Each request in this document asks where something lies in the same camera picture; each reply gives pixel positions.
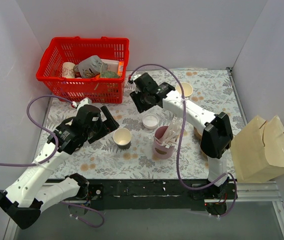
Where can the red plastic shopping basket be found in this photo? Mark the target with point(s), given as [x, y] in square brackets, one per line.
[76, 49]

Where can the white printed cup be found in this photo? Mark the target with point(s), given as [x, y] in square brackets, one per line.
[68, 70]

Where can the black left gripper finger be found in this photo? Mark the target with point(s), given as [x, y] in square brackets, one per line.
[100, 134]
[110, 122]

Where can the cream paper bag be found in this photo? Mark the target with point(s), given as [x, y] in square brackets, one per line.
[258, 151]

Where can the grey crumpled snack bag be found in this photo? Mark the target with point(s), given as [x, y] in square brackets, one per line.
[90, 67]

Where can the floral patterned table mat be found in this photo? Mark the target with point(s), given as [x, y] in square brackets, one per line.
[212, 90]

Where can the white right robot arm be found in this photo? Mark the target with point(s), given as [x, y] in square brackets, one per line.
[215, 129]

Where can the brown cardboard cup carrier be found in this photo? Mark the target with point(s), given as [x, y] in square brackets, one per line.
[197, 133]

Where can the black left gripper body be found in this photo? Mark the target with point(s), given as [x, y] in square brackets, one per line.
[109, 120]

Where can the aluminium frame rail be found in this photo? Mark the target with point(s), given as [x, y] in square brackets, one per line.
[256, 213]

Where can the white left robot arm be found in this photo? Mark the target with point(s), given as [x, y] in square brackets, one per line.
[25, 199]

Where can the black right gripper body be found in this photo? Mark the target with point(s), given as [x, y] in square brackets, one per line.
[137, 102]

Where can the orange and white package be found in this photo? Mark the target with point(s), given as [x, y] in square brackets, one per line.
[114, 66]

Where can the pink straw holder cup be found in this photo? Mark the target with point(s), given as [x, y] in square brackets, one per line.
[161, 151]

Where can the white wrapped straws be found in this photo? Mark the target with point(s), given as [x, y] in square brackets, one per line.
[172, 133]

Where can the white plastic cup lids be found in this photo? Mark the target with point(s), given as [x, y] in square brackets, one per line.
[150, 121]

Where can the green round item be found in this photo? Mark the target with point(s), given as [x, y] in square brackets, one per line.
[109, 75]

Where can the black single paper cup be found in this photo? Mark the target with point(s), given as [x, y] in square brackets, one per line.
[122, 137]

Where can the stack of paper cups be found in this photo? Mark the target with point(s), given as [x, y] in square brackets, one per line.
[187, 88]

